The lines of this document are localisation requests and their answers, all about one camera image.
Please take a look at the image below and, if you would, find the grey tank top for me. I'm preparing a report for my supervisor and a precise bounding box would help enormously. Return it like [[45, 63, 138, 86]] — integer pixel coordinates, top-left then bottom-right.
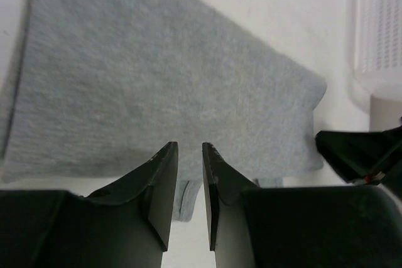
[[1, 0, 326, 222]]

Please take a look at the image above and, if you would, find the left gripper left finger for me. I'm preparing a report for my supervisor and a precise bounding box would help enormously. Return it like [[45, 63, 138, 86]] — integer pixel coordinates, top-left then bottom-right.
[[1, 142, 178, 267]]

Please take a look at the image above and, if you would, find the white plastic basket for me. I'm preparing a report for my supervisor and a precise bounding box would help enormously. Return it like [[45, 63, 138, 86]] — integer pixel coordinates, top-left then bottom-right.
[[347, 0, 401, 112]]

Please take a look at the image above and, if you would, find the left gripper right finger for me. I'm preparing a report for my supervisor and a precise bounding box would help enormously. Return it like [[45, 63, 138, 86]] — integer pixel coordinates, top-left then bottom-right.
[[202, 142, 401, 267]]

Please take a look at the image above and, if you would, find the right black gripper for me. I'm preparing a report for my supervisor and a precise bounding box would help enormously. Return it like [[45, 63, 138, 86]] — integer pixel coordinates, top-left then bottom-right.
[[315, 126, 401, 184]]

